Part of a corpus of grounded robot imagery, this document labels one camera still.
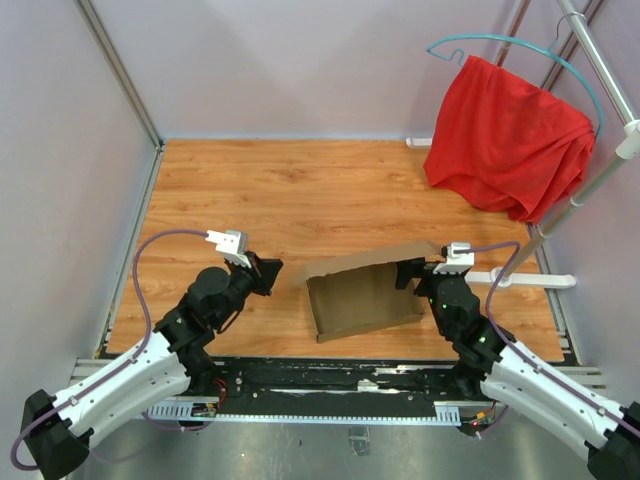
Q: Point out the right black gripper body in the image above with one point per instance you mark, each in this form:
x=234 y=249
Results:
x=428 y=285

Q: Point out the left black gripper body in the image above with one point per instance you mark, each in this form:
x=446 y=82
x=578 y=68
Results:
x=243 y=282

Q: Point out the brown cardboard box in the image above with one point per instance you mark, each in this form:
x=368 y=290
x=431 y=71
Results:
x=356 y=294

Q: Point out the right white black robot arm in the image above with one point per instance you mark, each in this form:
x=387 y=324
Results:
x=491 y=360

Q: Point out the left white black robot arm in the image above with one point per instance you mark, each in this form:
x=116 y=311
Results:
x=60 y=429

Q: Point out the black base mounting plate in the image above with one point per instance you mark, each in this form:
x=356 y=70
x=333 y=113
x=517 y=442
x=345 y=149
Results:
x=323 y=389

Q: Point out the red cloth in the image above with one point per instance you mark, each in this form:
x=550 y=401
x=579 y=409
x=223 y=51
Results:
x=506 y=145

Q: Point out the white metal clothes rack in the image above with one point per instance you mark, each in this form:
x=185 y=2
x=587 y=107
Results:
x=628 y=148

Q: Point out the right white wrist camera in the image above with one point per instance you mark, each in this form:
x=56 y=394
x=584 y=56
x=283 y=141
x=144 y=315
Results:
x=458 y=259

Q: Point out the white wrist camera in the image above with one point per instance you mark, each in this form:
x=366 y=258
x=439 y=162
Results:
x=458 y=259
x=232 y=246

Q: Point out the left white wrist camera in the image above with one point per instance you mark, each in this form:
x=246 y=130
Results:
x=232 y=246

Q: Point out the aluminium corner post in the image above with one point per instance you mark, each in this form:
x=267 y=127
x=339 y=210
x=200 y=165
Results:
x=96 y=26

